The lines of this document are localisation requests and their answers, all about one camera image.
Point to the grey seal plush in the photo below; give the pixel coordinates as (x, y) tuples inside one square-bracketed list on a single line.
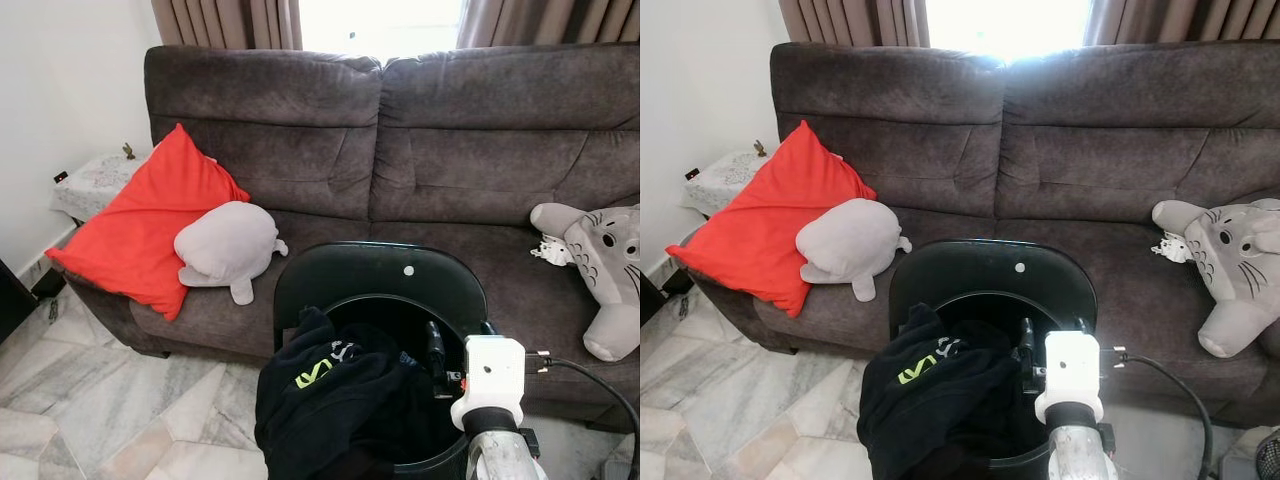
[(850, 240), (225, 245)]

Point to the grey Totoro plush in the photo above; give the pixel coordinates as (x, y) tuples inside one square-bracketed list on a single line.
[(1230, 260), (605, 260)]

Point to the brown curtain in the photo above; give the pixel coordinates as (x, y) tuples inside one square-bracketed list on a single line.
[(550, 20), (1180, 18), (850, 20), (220, 20)]

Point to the brown fabric sofa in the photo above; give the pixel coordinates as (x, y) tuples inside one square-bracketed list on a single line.
[(450, 170), (1080, 170)]

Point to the side table with lace cloth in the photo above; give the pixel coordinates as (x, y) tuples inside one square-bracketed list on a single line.
[(95, 185), (720, 180)]

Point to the small white toy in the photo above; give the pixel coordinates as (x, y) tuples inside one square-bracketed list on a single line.
[(553, 252), (1175, 250)]

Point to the black laundry basket with lid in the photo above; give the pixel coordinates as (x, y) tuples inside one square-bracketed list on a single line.
[(1000, 268), (380, 270)]

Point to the red pillow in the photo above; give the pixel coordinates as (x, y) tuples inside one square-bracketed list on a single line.
[(140, 230), (770, 225)]

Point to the bright window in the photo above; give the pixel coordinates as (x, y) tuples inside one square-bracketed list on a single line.
[(380, 25), (1005, 25)]

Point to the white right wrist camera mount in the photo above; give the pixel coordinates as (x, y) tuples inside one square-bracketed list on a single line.
[(490, 375), (1070, 370)]

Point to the black power strip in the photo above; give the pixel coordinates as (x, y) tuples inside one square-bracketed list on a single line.
[(50, 285), (670, 283)]

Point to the black shirt with lime print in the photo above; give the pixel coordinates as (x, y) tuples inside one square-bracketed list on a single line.
[(940, 420), (340, 420)]

